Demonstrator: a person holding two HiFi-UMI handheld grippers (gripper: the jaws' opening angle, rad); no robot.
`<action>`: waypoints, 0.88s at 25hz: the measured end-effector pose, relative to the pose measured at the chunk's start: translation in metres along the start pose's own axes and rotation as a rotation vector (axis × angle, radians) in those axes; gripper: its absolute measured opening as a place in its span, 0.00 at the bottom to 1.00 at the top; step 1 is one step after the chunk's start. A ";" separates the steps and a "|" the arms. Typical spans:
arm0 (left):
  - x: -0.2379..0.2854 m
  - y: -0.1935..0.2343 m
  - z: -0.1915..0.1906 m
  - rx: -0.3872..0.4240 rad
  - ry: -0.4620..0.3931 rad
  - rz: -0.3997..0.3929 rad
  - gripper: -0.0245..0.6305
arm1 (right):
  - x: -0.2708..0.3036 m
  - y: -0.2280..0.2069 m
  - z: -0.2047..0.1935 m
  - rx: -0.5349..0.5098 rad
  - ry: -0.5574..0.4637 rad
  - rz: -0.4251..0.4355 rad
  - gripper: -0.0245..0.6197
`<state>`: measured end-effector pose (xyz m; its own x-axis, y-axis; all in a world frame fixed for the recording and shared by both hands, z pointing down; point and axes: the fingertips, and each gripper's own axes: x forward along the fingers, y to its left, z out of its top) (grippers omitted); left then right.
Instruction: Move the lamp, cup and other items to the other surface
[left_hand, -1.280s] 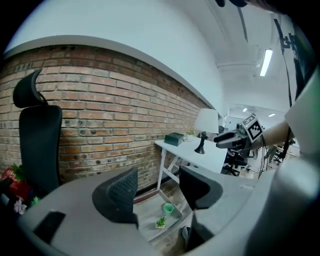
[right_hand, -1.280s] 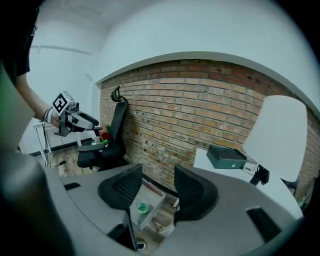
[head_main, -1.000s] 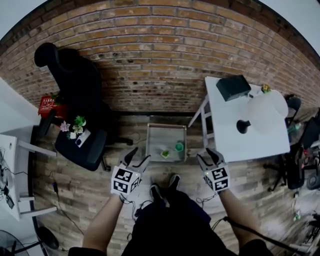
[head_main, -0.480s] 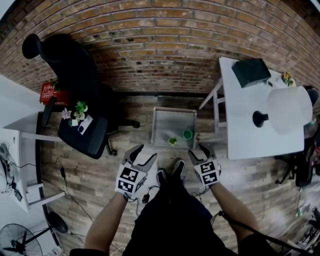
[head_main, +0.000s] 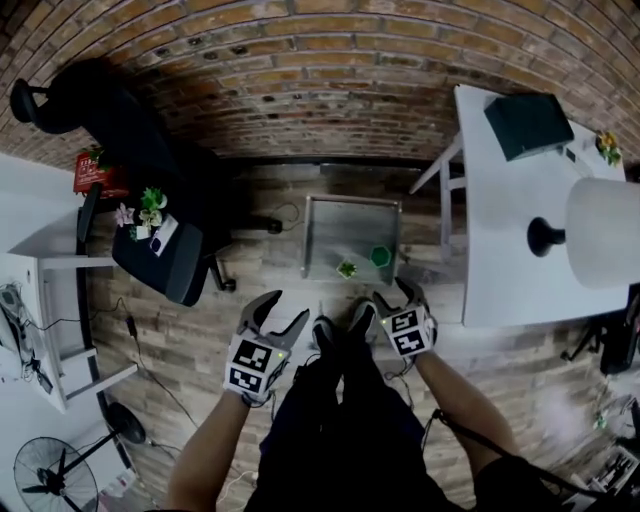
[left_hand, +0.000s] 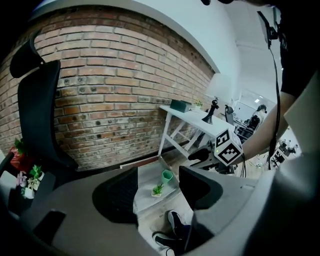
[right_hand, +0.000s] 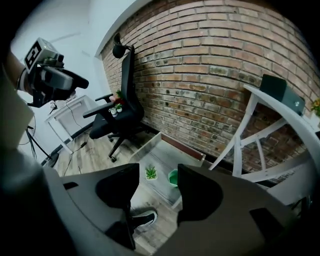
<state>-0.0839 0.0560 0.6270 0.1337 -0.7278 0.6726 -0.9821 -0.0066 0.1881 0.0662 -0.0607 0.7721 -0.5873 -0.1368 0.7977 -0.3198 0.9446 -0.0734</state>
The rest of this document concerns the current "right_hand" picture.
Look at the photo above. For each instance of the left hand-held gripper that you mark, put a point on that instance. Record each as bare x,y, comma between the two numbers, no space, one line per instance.
51,75

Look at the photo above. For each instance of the green plant in white pot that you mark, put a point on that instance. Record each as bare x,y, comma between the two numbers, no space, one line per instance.
151,173

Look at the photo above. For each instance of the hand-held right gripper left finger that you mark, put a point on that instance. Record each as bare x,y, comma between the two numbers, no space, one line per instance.
117,186

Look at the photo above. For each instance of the green cup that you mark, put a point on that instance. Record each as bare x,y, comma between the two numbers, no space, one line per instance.
173,178

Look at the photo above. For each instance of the black office chair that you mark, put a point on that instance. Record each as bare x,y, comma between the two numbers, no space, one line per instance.
128,100

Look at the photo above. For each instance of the white desk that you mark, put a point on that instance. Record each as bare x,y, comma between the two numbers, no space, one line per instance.
72,110

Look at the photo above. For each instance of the person's left forearm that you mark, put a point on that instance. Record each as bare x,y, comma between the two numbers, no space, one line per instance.
15,68

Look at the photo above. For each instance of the wrist band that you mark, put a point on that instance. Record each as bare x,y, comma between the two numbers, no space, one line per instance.
21,80

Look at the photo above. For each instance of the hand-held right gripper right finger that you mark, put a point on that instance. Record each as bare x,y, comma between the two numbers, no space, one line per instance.
198,195

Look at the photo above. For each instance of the yellow flower plant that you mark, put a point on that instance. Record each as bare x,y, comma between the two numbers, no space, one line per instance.
316,105

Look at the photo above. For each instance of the black box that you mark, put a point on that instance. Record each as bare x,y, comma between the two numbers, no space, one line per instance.
280,92

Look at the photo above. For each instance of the white low platform surface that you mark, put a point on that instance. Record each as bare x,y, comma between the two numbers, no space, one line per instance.
170,155

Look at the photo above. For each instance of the red flower potted plant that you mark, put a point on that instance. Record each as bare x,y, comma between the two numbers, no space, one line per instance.
120,98

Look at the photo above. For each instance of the white table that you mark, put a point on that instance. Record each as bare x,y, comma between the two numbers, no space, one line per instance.
272,110

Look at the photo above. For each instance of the person's beige clothing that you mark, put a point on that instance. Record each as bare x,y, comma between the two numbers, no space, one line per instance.
13,120

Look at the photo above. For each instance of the person's black shoe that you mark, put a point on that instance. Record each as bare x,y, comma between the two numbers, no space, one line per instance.
146,218

